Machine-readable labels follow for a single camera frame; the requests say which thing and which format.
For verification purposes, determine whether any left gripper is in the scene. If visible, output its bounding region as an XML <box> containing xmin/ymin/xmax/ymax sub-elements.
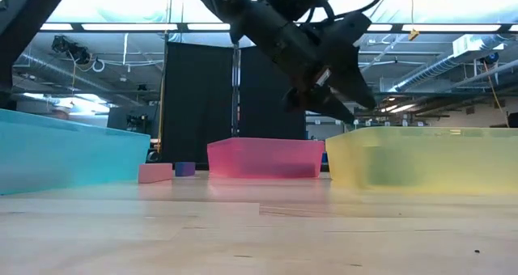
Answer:
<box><xmin>238</xmin><ymin>0</ymin><xmax>378</xmax><ymax>125</ymax></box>

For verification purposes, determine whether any red translucent plastic bin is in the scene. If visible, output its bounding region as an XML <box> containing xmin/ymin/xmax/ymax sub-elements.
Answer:
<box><xmin>206</xmin><ymin>137</ymin><xmax>326</xmax><ymax>180</ymax></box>

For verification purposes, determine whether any blue rectangular block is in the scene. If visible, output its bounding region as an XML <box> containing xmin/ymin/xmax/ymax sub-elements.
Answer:
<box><xmin>174</xmin><ymin>162</ymin><xmax>197</xmax><ymax>178</ymax></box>

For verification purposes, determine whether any pink rectangular block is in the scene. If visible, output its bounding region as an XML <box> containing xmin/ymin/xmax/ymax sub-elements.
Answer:
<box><xmin>138</xmin><ymin>163</ymin><xmax>174</xmax><ymax>184</ymax></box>

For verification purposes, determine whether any lit fluorescent tube lamp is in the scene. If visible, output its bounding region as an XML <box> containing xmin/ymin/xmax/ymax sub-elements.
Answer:
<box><xmin>380</xmin><ymin>103</ymin><xmax>418</xmax><ymax>114</ymax></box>

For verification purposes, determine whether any yellow translucent plastic bin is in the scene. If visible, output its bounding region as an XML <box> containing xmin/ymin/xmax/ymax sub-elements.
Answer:
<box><xmin>325</xmin><ymin>126</ymin><xmax>518</xmax><ymax>196</ymax></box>

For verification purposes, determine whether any black folding screen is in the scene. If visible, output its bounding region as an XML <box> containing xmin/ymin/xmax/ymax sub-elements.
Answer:
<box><xmin>161</xmin><ymin>41</ymin><xmax>308</xmax><ymax>171</ymax></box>

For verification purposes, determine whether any white ceiling air unit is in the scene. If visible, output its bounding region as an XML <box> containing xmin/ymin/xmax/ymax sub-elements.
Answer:
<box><xmin>452</xmin><ymin>34</ymin><xmax>506</xmax><ymax>58</ymax></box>

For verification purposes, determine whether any dark gray cabinet panel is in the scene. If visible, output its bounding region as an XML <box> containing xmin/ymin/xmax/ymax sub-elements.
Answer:
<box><xmin>106</xmin><ymin>104</ymin><xmax>161</xmax><ymax>141</ymax></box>

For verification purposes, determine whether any black ceiling-hung device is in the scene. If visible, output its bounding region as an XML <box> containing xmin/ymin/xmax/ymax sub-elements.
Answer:
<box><xmin>51</xmin><ymin>35</ymin><xmax>106</xmax><ymax>74</ymax></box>

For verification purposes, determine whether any person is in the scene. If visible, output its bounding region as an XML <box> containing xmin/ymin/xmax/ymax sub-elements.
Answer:
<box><xmin>50</xmin><ymin>106</ymin><xmax>73</xmax><ymax>121</ymax></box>

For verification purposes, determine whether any teal translucent plastic bin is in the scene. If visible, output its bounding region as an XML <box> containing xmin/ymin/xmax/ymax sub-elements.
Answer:
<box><xmin>0</xmin><ymin>108</ymin><xmax>151</xmax><ymax>196</ymax></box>

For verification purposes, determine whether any silver ribbed ventilation duct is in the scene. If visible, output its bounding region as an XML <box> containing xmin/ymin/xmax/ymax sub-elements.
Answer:
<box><xmin>14</xmin><ymin>50</ymin><xmax>118</xmax><ymax>102</ymax></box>
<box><xmin>387</xmin><ymin>55</ymin><xmax>462</xmax><ymax>93</ymax></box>

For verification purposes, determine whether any yellow cable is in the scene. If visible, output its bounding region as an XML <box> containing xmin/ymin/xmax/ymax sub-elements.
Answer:
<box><xmin>156</xmin><ymin>32</ymin><xmax>167</xmax><ymax>154</ymax></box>

